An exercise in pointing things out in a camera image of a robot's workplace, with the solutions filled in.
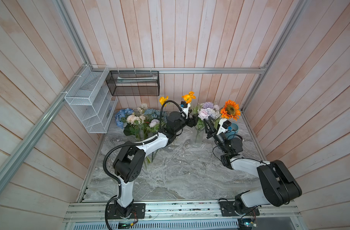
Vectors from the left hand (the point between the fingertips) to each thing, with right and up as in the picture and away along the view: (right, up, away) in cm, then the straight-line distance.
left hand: (197, 113), depth 82 cm
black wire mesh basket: (-42, +24, +19) cm, 52 cm away
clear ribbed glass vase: (+2, -14, +10) cm, 17 cm away
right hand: (+4, -3, -7) cm, 9 cm away
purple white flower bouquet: (+3, +2, -5) cm, 6 cm away
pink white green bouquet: (-36, -14, +21) cm, 44 cm away
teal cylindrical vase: (+21, -10, -1) cm, 24 cm away
